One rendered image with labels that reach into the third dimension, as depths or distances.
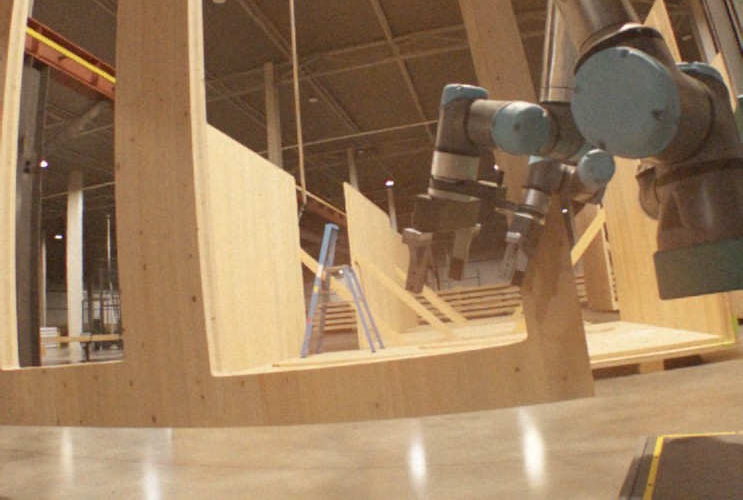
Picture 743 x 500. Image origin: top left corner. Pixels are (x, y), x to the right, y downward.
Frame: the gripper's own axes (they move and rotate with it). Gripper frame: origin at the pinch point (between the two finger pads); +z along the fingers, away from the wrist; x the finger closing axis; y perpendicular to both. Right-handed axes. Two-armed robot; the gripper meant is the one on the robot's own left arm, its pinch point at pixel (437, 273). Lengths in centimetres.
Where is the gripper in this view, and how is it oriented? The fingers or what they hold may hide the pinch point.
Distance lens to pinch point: 89.7
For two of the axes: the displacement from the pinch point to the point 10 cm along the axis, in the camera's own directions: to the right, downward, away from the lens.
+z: -1.3, 9.8, 1.7
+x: -6.4, 0.5, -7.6
